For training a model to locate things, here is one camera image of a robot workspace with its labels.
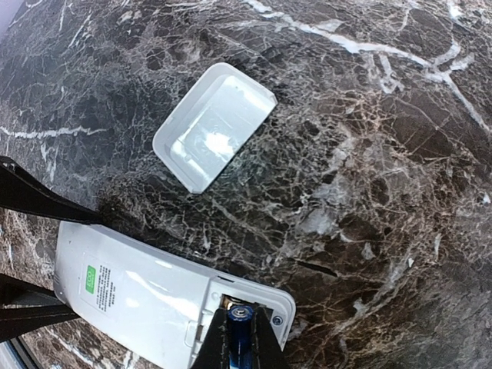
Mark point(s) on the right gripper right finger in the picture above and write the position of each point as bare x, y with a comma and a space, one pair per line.
266, 351

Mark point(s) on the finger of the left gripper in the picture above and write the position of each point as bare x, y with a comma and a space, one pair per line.
23, 193
26, 307

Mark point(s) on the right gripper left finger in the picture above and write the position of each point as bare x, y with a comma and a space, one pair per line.
214, 352

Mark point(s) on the blue AAA battery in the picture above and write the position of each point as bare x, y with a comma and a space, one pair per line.
239, 331

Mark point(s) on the white remote control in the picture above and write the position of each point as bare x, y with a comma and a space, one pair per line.
154, 303

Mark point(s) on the white battery cover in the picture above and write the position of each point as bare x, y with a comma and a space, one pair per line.
208, 127

